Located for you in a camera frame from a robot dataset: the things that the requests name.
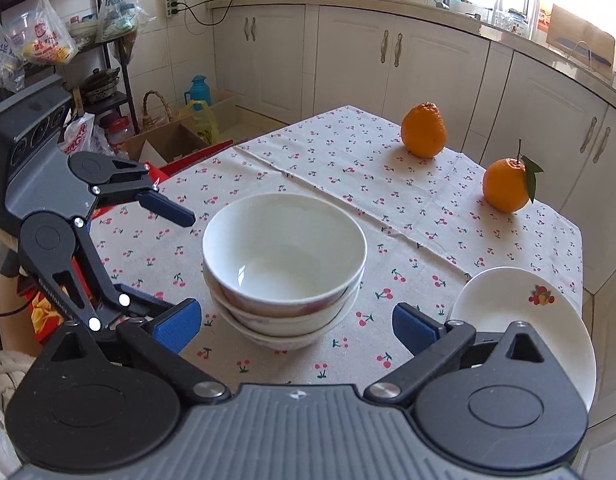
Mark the white plate with fruit print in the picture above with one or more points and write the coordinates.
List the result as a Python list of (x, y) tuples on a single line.
[(500, 296)]

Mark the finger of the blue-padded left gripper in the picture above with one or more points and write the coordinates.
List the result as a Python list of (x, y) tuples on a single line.
[(114, 181), (73, 283)]

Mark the cherry print tablecloth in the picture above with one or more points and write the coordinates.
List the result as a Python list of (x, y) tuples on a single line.
[(428, 230)]

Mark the white red plastic bag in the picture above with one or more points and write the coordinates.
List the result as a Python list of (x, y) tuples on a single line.
[(83, 135)]

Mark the wicker basket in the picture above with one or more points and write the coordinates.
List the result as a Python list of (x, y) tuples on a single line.
[(156, 112)]

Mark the yellow plastic bag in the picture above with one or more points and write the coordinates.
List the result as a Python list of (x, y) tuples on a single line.
[(199, 118)]

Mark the orange without leaf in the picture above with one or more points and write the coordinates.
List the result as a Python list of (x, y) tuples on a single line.
[(423, 131)]

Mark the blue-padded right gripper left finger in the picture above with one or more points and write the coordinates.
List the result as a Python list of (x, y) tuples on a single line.
[(155, 346)]

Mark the wooden cutting board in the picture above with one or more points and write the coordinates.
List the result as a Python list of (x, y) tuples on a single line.
[(582, 40)]

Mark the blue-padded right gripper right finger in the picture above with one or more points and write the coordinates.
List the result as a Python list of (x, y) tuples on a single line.
[(436, 349)]

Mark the small white bowl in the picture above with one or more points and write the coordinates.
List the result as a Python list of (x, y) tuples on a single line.
[(284, 343)]

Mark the cardboard box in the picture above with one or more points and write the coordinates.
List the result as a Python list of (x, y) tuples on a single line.
[(174, 145)]

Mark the hanging plastic bag with food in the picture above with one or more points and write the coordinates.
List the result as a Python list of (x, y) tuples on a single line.
[(46, 38)]

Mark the blue thermos jug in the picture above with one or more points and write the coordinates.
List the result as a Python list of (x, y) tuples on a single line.
[(198, 92)]

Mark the white kitchen cabinets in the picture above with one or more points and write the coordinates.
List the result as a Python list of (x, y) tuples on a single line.
[(295, 60)]

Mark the large white bowl pink flower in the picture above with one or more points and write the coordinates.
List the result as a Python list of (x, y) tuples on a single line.
[(283, 254)]

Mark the orange with green leaf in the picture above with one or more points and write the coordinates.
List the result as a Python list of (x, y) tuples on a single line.
[(510, 183)]

